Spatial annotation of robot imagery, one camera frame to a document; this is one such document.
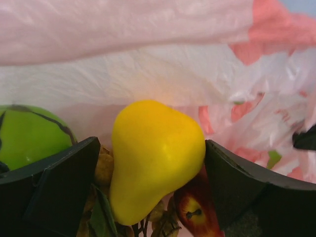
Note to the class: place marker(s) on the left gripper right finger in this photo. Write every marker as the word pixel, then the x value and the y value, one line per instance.
pixel 252 201

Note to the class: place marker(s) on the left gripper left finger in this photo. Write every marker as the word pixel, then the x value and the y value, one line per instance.
pixel 47 198

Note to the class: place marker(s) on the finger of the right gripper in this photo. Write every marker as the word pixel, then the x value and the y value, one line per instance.
pixel 305 140

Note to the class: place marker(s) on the brown longan bunch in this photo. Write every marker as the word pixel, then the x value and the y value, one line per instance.
pixel 99 220

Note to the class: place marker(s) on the red fake apple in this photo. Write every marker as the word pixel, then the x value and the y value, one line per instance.
pixel 195 209

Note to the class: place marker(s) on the green striped melon ball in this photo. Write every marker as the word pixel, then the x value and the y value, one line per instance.
pixel 29 134

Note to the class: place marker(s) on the pink plastic bag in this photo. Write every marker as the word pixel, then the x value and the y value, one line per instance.
pixel 244 69

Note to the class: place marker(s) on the yellow fake pear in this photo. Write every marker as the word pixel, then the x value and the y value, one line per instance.
pixel 157 150

